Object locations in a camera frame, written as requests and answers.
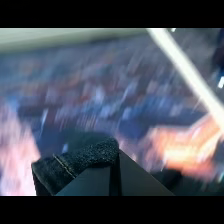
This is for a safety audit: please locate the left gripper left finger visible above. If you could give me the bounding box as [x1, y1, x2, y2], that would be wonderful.
[55, 164, 113, 197]

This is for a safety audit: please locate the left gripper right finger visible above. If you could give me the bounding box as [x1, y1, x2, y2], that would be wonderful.
[112, 149, 175, 197]

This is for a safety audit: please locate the black garment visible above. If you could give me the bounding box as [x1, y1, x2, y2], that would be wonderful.
[31, 136, 121, 197]

